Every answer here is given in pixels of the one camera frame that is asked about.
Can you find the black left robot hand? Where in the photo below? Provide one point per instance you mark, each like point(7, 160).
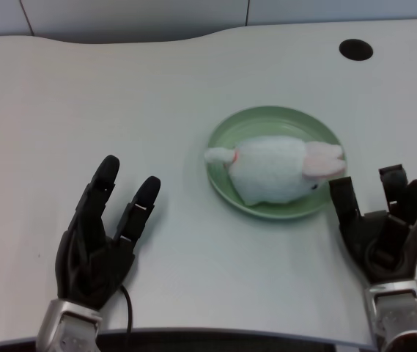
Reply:
point(91, 253)

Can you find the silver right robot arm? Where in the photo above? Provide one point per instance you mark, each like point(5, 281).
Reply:
point(402, 319)

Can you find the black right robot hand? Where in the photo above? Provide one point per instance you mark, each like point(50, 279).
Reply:
point(384, 238)

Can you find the white rabbit doll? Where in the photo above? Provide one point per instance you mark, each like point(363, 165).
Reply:
point(270, 172)

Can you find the green round plate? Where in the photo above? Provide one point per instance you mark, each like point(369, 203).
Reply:
point(277, 121)

